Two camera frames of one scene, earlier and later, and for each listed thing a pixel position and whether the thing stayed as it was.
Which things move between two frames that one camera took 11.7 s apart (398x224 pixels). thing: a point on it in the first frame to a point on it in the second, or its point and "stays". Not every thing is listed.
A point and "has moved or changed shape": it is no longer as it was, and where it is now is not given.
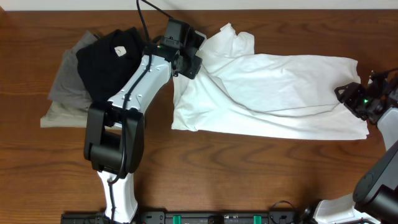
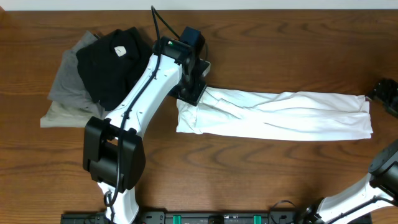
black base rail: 189,217 stays
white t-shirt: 237,91 has moved or changed shape
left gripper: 191,72 to 195,96
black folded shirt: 106,61 stays
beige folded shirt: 61,114 stays
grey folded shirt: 68,86 stays
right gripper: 348,96 to 383,89
